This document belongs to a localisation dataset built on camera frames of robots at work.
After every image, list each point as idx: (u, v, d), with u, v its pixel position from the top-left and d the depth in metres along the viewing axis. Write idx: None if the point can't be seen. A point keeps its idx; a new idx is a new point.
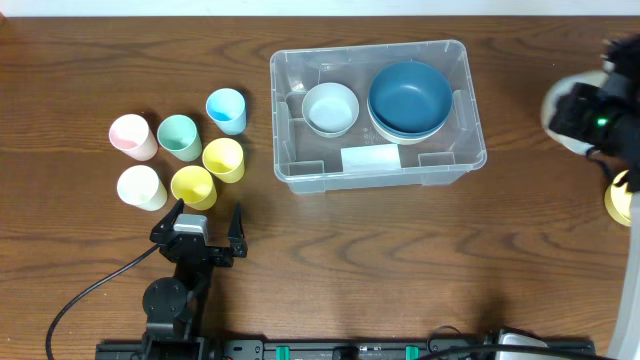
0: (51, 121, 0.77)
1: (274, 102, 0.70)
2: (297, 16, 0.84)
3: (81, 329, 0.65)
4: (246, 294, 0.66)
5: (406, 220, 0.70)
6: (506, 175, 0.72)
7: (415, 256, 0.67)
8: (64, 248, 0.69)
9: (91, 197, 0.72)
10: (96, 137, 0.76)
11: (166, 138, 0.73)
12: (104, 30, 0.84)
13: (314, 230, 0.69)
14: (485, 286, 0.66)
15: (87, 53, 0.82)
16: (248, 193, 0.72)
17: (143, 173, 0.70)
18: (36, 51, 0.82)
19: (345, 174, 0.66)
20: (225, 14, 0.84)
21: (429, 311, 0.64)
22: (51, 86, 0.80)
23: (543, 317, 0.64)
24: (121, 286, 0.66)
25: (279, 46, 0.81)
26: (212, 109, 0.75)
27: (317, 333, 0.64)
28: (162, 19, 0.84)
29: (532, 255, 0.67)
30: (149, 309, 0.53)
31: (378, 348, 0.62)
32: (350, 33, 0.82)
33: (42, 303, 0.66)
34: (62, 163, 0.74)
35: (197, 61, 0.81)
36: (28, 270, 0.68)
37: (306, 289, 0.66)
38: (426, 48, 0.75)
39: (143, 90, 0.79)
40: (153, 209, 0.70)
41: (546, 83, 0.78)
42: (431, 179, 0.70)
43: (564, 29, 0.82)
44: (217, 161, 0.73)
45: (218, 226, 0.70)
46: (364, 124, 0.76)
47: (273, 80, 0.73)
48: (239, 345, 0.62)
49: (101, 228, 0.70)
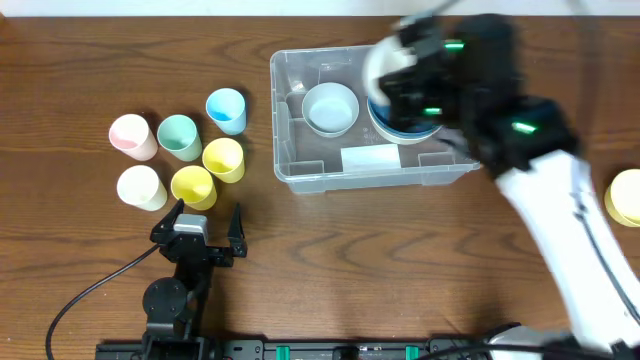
0: (50, 121, 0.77)
1: (274, 102, 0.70)
2: (297, 16, 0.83)
3: (80, 329, 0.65)
4: (246, 294, 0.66)
5: (406, 220, 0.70)
6: None
7: (415, 256, 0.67)
8: (64, 248, 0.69)
9: (90, 197, 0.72)
10: (96, 137, 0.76)
11: (166, 138, 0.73)
12: (103, 29, 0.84)
13: (314, 230, 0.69)
14: (485, 286, 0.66)
15: (86, 53, 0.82)
16: (248, 193, 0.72)
17: (143, 173, 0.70)
18: (35, 51, 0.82)
19: (345, 174, 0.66)
20: (225, 14, 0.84)
21: (429, 311, 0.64)
22: (50, 85, 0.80)
23: (543, 317, 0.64)
24: (121, 286, 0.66)
25: (279, 46, 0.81)
26: (212, 109, 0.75)
27: (317, 333, 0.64)
28: (161, 19, 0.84)
29: (532, 255, 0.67)
30: (149, 309, 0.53)
31: (378, 348, 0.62)
32: (350, 33, 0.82)
33: (41, 303, 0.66)
34: (62, 163, 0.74)
35: (197, 61, 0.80)
36: (27, 270, 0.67)
37: (305, 289, 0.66)
38: None
39: (142, 90, 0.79)
40: (153, 209, 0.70)
41: (546, 83, 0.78)
42: (431, 179, 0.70)
43: (564, 30, 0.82)
44: (217, 161, 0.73)
45: (219, 226, 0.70)
46: (364, 124, 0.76)
47: (273, 80, 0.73)
48: (239, 346, 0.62)
49: (100, 228, 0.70)
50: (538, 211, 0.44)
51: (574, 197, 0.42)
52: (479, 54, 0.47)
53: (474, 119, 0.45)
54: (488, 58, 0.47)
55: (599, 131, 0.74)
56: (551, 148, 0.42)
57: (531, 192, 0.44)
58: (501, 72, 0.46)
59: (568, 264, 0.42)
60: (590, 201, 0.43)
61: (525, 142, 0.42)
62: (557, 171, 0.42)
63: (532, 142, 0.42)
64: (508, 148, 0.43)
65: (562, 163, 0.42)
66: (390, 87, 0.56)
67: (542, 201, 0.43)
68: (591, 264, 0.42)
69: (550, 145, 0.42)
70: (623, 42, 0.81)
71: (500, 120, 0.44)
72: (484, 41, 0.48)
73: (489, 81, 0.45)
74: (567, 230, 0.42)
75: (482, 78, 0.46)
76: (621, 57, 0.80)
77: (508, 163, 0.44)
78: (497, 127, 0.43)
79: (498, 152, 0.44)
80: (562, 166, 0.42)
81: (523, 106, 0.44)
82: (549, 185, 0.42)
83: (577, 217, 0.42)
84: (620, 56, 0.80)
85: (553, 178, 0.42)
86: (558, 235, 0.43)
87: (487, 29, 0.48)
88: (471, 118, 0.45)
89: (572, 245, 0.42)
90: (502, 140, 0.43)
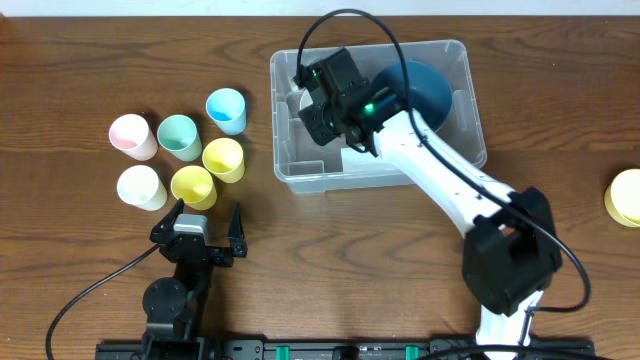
0: (49, 121, 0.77)
1: (273, 102, 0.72)
2: (297, 15, 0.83)
3: (81, 329, 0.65)
4: (246, 294, 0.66)
5: (406, 220, 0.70)
6: (505, 175, 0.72)
7: (414, 256, 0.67)
8: (64, 248, 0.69)
9: (90, 196, 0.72)
10: (96, 137, 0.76)
11: (167, 138, 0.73)
12: (101, 29, 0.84)
13: (314, 230, 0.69)
14: None
15: (85, 53, 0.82)
16: (248, 193, 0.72)
17: (143, 173, 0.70)
18: (33, 50, 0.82)
19: (345, 174, 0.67)
20: (225, 14, 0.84)
21: (428, 311, 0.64)
22: (48, 85, 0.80)
23: (541, 318, 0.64)
24: (121, 286, 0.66)
25: (278, 46, 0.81)
26: (212, 109, 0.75)
27: (316, 333, 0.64)
28: (161, 19, 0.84)
29: None
30: (149, 309, 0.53)
31: (378, 348, 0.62)
32: (350, 32, 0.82)
33: (41, 302, 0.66)
34: (61, 162, 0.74)
35: (197, 61, 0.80)
36: (25, 270, 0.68)
37: (305, 289, 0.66)
38: (426, 48, 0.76)
39: (141, 90, 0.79)
40: (153, 209, 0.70)
41: (546, 83, 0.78)
42: None
43: (564, 29, 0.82)
44: (217, 161, 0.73)
45: (219, 226, 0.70)
46: None
47: (273, 80, 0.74)
48: (239, 345, 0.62)
49: (100, 228, 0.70)
50: (397, 158, 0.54)
51: (413, 135, 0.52)
52: (332, 66, 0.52)
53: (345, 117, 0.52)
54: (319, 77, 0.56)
55: (599, 131, 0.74)
56: (391, 114, 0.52)
57: (391, 134, 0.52)
58: (349, 80, 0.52)
59: (430, 180, 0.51)
60: (428, 133, 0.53)
61: (375, 120, 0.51)
62: (399, 124, 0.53)
63: (379, 117, 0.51)
64: (369, 134, 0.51)
65: (400, 118, 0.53)
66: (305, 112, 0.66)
67: (397, 139, 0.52)
68: (438, 176, 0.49)
69: (388, 113, 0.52)
70: (622, 42, 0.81)
71: (357, 113, 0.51)
72: (333, 65, 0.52)
73: (342, 90, 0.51)
74: (417, 157, 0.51)
75: (336, 88, 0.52)
76: (621, 57, 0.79)
77: (370, 139, 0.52)
78: (356, 118, 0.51)
79: (362, 135, 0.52)
80: (399, 121, 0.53)
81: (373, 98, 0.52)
82: (395, 137, 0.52)
83: (419, 146, 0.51)
84: (620, 56, 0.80)
85: (398, 126, 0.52)
86: (419, 162, 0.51)
87: (332, 56, 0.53)
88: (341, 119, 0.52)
89: (426, 167, 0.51)
90: (363, 125, 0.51)
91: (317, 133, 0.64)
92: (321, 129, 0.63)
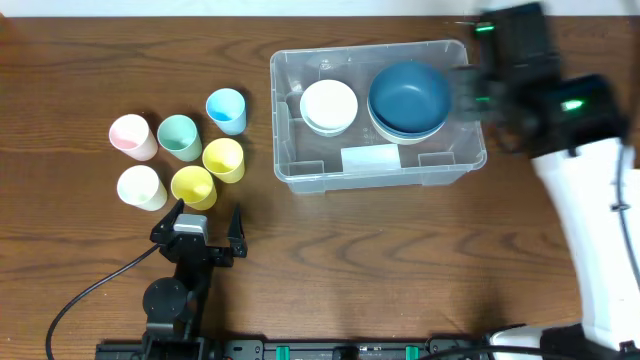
0: (50, 121, 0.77)
1: (274, 102, 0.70)
2: (297, 16, 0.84)
3: (81, 329, 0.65)
4: (246, 294, 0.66)
5: (406, 220, 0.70)
6: (505, 175, 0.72)
7: (414, 256, 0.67)
8: (64, 248, 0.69)
9: (90, 197, 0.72)
10: (96, 138, 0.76)
11: (166, 138, 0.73)
12: (102, 29, 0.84)
13: (314, 230, 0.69)
14: (484, 286, 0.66)
15: (85, 53, 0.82)
16: (248, 193, 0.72)
17: (143, 173, 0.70)
18: (34, 50, 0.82)
19: (345, 174, 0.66)
20: (225, 14, 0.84)
21: (428, 311, 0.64)
22: (49, 85, 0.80)
23: (541, 319, 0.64)
24: (121, 286, 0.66)
25: (278, 46, 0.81)
26: (212, 109, 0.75)
27: (316, 333, 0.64)
28: (161, 19, 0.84)
29: (530, 257, 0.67)
30: (149, 309, 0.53)
31: (378, 348, 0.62)
32: (350, 33, 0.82)
33: (41, 302, 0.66)
34: (62, 163, 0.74)
35: (197, 61, 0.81)
36: (26, 270, 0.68)
37: (305, 290, 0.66)
38: (426, 49, 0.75)
39: (141, 90, 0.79)
40: (153, 209, 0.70)
41: None
42: (431, 180, 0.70)
43: (564, 29, 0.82)
44: (217, 161, 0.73)
45: (219, 226, 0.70)
46: (364, 124, 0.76)
47: (273, 80, 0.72)
48: (239, 345, 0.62)
49: (101, 228, 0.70)
50: (578, 196, 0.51)
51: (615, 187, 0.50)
52: (521, 23, 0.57)
53: (513, 84, 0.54)
54: (526, 36, 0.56)
55: None
56: (599, 134, 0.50)
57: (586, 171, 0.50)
58: (538, 51, 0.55)
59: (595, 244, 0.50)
60: (626, 191, 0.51)
61: (572, 122, 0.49)
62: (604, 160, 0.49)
63: (581, 121, 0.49)
64: (553, 125, 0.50)
65: (605, 146, 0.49)
66: (459, 80, 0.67)
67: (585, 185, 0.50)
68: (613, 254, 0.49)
69: (599, 124, 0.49)
70: (622, 42, 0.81)
71: (544, 95, 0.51)
72: (521, 25, 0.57)
73: (527, 58, 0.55)
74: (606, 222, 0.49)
75: (525, 55, 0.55)
76: (622, 57, 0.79)
77: (550, 136, 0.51)
78: (541, 99, 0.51)
79: (540, 126, 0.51)
80: (604, 149, 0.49)
81: (562, 83, 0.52)
82: (589, 170, 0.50)
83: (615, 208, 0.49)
84: (620, 56, 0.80)
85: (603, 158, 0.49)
86: (556, 190, 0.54)
87: (521, 9, 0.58)
88: (503, 83, 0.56)
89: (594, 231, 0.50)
90: (550, 115, 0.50)
91: (459, 102, 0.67)
92: (471, 113, 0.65)
